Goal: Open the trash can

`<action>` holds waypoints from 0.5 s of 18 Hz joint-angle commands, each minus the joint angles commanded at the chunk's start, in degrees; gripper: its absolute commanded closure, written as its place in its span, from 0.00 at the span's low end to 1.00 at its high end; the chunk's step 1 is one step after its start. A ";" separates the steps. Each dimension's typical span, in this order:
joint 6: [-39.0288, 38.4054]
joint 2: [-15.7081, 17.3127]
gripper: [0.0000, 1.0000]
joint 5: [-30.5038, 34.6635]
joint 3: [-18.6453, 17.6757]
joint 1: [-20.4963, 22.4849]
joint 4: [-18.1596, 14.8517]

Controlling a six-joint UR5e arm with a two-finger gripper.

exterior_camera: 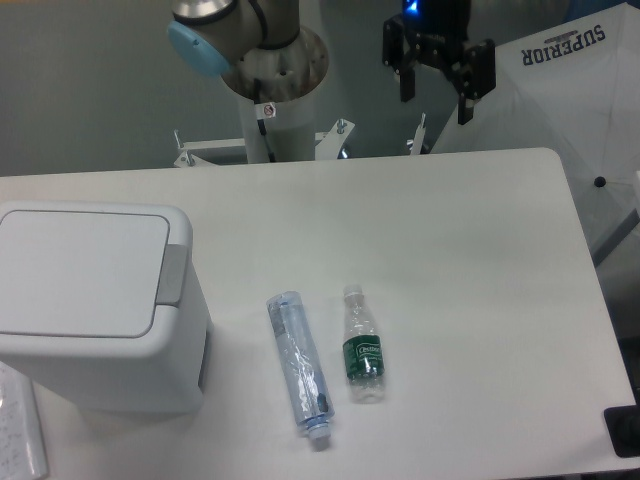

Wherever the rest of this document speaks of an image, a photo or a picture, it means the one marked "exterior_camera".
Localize white umbrella with lettering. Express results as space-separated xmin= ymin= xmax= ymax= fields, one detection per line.
xmin=433 ymin=3 xmax=639 ymax=251

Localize white metal base frame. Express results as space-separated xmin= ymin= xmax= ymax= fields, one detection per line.
xmin=172 ymin=112 xmax=429 ymax=168

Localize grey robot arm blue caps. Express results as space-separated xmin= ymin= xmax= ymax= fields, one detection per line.
xmin=167 ymin=1 xmax=496 ymax=125

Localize clear bottle green label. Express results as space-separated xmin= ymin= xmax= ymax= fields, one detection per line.
xmin=342 ymin=284 xmax=386 ymax=404

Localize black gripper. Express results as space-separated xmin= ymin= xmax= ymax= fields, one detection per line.
xmin=382 ymin=0 xmax=496 ymax=125

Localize black cable on pedestal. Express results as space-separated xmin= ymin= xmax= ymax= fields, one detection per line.
xmin=252 ymin=77 xmax=277 ymax=163

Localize crushed clear blue bottle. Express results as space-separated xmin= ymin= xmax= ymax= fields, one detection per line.
xmin=266 ymin=291 xmax=334 ymax=451

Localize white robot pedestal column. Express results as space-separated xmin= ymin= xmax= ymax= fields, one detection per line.
xmin=222 ymin=26 xmax=329 ymax=137

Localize white paper sheet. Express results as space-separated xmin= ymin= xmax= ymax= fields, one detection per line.
xmin=1 ymin=363 xmax=49 ymax=479

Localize white push-lid trash can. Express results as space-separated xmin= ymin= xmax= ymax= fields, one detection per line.
xmin=1 ymin=200 xmax=212 ymax=414

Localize black device at table edge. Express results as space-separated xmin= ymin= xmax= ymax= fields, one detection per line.
xmin=604 ymin=405 xmax=639 ymax=458

